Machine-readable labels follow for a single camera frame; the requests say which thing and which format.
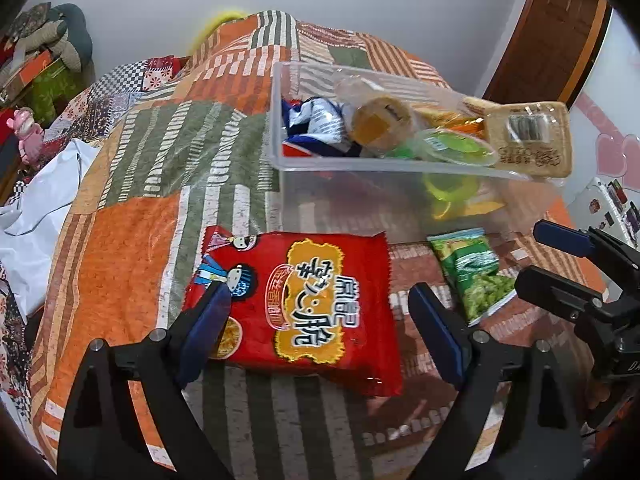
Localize white fridge with magnets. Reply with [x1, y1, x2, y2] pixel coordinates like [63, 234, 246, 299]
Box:
[570, 177, 640, 251]

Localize brown cake packet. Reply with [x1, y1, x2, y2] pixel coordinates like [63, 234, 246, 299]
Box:
[482, 101, 573, 178]

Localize red noodle snack packet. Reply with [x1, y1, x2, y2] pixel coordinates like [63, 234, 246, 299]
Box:
[181, 225, 405, 398]

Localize pink heart sticker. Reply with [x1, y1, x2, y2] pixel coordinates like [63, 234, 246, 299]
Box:
[597, 132, 638, 178]

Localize dark patterned cushion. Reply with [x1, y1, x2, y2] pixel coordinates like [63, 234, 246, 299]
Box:
[10, 4, 51, 41]

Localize white plastic bag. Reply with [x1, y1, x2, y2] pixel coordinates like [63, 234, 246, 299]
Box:
[0, 140, 101, 316]

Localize clear plastic container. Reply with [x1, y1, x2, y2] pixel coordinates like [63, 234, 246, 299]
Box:
[270, 60, 571, 241]

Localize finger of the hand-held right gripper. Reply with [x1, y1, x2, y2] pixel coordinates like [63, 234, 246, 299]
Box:
[532, 219, 640, 286]
[514, 266, 621, 328]

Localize blue white snack packet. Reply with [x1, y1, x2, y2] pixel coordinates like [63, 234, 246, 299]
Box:
[280, 96, 366, 158]

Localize grey green plush toy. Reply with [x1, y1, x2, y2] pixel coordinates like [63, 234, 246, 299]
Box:
[30, 4, 93, 73]

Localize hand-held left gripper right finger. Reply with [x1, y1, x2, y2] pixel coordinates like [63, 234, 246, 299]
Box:
[407, 282, 586, 480]

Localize white wardrobe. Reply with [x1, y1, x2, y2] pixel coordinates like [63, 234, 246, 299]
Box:
[565, 15, 640, 251]

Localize clear green-edged pastry packet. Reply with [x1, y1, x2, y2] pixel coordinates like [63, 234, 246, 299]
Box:
[335, 76, 426, 161]

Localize orange cardboard box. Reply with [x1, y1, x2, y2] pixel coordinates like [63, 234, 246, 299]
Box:
[15, 50, 63, 91]

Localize person's right hand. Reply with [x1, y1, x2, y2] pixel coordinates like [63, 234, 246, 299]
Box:
[585, 380, 618, 413]

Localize green lidded clear cup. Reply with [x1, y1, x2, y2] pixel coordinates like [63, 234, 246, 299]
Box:
[412, 127, 498, 168]

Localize green pea snack packet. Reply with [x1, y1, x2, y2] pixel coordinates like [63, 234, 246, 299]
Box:
[427, 227, 517, 326]

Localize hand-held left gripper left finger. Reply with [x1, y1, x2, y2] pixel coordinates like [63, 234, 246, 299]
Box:
[57, 282, 236, 480]

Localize pink toy figure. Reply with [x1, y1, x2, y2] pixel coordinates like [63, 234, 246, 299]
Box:
[7, 107, 46, 163]

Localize brown wooden door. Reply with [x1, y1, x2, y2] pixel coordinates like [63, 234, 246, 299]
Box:
[482, 0, 608, 108]

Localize orange green patchwork blanket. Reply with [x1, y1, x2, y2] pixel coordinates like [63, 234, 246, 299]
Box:
[0, 9, 606, 480]

